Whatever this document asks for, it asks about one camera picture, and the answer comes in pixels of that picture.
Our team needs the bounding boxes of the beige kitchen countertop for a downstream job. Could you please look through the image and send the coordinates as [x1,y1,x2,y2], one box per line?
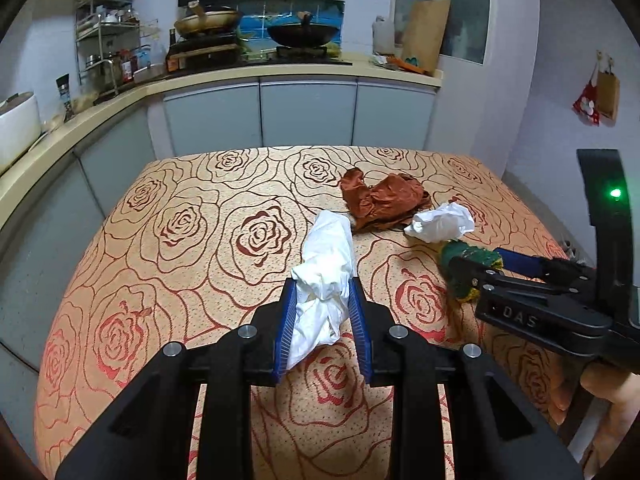
[0,60,445,201]

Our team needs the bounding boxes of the golden frying pan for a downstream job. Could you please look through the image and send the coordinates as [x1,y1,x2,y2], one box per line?
[174,1,243,37]

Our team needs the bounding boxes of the orange kitchen utensil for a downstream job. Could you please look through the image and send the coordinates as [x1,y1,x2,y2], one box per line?
[372,55,431,75]

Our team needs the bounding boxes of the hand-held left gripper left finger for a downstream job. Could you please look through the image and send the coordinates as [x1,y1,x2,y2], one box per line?
[55,276,299,480]

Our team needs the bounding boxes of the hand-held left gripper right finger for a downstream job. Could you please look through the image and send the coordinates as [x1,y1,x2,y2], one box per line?
[348,277,583,480]

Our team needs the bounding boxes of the white rice cooker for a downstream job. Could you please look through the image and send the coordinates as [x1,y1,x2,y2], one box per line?
[0,91,43,176]

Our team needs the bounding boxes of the blue ocean backsplash panel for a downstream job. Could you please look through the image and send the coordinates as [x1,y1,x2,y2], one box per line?
[235,0,346,56]

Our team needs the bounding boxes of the brown crumpled bag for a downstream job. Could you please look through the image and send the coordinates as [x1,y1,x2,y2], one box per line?
[340,167,432,233]

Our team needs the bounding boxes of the grey kitchen base cabinets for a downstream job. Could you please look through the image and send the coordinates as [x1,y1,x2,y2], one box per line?
[0,77,441,371]

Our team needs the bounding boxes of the black wok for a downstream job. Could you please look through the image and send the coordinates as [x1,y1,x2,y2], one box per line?
[266,11,340,50]

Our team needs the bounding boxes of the gas stove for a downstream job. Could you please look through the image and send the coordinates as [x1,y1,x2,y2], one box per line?
[247,45,353,67]

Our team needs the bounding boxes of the black induction cooker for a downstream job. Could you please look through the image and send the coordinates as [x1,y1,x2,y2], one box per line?
[167,37,246,68]

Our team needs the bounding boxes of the metal kitchen rack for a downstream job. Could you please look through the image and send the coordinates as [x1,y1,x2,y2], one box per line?
[75,0,161,86]

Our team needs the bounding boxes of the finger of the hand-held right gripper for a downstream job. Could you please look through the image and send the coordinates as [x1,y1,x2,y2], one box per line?
[446,255,551,306]
[495,247,596,288]

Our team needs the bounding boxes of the white crumpled tissue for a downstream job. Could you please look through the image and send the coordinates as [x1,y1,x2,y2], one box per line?
[404,202,476,244]

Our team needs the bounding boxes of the brown paper bag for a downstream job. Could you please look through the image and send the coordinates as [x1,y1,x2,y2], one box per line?
[596,67,621,121]

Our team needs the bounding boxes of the frosted glass window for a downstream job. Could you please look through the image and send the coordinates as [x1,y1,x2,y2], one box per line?
[392,0,492,66]

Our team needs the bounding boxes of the white cloth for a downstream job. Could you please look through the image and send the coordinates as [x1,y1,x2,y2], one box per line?
[287,210,357,371]

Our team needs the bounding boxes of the white plastic bottle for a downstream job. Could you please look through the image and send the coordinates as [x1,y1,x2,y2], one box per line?
[372,16,397,57]

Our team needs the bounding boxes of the wooden cutting board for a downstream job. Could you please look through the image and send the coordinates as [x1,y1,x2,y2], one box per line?
[400,0,452,75]

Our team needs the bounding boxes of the person's right hand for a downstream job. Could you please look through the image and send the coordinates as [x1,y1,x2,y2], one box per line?
[570,359,640,480]

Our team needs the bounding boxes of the green yellow sponge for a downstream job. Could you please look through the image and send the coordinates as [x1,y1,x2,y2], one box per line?
[439,240,505,303]

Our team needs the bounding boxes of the black pepper grinder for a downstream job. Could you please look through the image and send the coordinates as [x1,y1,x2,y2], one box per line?
[55,75,76,122]

